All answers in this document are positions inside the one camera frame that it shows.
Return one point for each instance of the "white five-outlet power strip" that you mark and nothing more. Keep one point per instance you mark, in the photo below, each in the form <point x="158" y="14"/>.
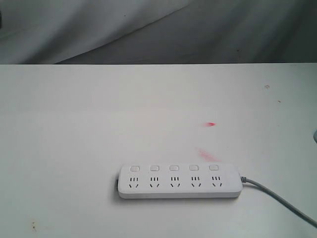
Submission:
<point x="179" y="181"/>

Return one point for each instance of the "grey backdrop cloth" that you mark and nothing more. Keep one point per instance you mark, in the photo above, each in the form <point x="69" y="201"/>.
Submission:
<point x="157" y="31"/>

